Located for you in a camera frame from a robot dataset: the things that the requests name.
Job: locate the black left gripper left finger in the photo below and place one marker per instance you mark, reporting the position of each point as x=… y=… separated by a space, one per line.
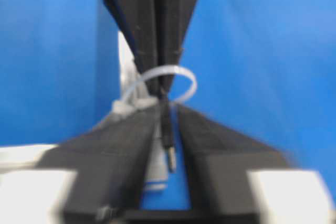
x=110 y=163

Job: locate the aluminium extrusion frame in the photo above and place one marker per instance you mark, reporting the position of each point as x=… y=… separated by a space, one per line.
x=23 y=157

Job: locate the white zip tie loop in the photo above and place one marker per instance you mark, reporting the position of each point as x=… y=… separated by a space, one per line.
x=157 y=87

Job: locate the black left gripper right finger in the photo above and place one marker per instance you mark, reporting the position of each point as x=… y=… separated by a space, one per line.
x=217 y=160

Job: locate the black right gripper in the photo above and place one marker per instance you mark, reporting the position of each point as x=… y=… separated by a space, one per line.
x=136 y=20

